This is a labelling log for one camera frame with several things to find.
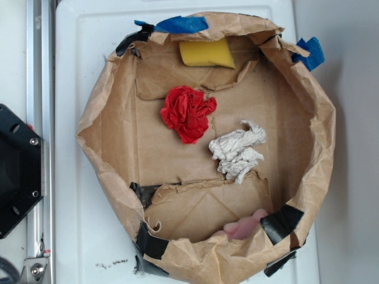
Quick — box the black tape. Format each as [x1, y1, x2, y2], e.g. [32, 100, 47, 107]
[260, 204, 304, 245]
[136, 222, 169, 260]
[115, 24, 155, 57]

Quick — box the black tape bottom left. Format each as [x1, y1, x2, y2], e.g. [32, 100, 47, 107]
[136, 222, 169, 260]

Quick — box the white plastic board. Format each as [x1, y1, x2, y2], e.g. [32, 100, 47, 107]
[54, 0, 322, 284]

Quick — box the black tape bottom right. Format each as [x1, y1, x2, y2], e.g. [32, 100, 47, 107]
[260, 204, 304, 245]

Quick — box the pink soft object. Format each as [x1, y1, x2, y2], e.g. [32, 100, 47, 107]
[212, 208, 269, 240]

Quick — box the yellow sponge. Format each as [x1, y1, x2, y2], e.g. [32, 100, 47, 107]
[179, 38, 236, 69]

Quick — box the blue tape top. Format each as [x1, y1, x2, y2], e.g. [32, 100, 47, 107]
[152, 16, 208, 34]

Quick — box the brown paper bag bin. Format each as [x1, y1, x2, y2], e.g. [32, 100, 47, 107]
[77, 12, 336, 283]

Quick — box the blue tape right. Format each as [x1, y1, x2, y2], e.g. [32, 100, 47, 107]
[291, 37, 325, 72]

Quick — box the crumpled white paper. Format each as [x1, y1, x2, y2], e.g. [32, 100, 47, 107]
[208, 120, 266, 185]

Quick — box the metal corner bracket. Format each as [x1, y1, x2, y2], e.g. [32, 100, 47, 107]
[20, 257, 49, 284]

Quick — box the blue tape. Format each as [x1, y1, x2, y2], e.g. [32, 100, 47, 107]
[291, 37, 325, 72]
[152, 16, 208, 34]

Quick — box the crumpled red paper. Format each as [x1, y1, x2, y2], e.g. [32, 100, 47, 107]
[160, 86, 217, 144]

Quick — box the black tape top left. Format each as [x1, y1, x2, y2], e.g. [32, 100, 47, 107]
[115, 24, 155, 57]

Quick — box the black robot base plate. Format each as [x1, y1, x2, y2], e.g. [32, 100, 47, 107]
[0, 104, 43, 239]

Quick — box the aluminium extrusion rail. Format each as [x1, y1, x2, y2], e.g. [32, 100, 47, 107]
[26, 1, 57, 283]

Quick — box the black cable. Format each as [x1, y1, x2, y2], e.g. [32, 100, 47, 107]
[0, 256, 15, 284]

